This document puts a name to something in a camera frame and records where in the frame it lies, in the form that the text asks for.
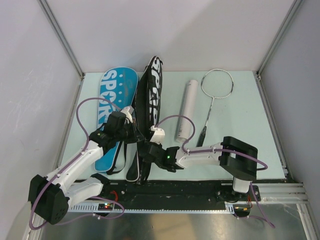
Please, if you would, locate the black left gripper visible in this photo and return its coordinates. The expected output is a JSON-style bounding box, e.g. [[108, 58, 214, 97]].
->
[[115, 119, 145, 144]]

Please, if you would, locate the blue sport racket cover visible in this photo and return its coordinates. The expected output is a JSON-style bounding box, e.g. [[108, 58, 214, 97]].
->
[[94, 67, 139, 175]]

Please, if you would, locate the black sport racket cover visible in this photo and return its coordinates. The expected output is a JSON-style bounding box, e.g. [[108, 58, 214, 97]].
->
[[126, 55, 163, 186]]

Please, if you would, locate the white shuttlecock tube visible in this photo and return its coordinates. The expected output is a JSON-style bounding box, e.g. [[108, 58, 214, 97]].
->
[[175, 79, 199, 144]]

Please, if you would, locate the white racket black grip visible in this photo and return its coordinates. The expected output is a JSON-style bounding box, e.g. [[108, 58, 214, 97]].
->
[[196, 68, 234, 147]]

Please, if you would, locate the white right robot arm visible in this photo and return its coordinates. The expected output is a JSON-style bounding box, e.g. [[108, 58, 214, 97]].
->
[[138, 136, 258, 201]]

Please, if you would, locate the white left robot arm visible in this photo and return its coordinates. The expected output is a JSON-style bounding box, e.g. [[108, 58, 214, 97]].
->
[[28, 106, 139, 225]]

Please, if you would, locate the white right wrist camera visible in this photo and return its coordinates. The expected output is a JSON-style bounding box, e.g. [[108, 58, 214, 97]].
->
[[149, 125, 165, 145]]

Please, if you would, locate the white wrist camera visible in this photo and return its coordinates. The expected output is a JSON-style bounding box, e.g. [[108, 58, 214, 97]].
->
[[149, 125, 165, 145], [120, 106, 134, 123]]

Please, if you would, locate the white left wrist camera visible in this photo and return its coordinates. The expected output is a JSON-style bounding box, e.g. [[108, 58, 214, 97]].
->
[[120, 106, 134, 123]]

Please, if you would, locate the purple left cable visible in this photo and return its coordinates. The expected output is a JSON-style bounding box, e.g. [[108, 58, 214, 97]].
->
[[28, 97, 126, 231]]

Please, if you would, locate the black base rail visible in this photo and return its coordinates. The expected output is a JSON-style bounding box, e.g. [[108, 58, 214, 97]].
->
[[98, 180, 261, 211]]

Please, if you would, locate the grey aluminium frame post left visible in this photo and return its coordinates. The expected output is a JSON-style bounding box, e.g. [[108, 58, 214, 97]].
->
[[37, 0, 85, 81]]

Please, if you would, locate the grey aluminium frame post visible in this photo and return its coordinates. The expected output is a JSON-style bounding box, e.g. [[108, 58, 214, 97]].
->
[[37, 0, 85, 81], [255, 0, 305, 76]]

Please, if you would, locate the grey aluminium frame post right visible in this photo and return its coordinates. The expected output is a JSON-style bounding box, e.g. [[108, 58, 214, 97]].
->
[[255, 0, 305, 76]]

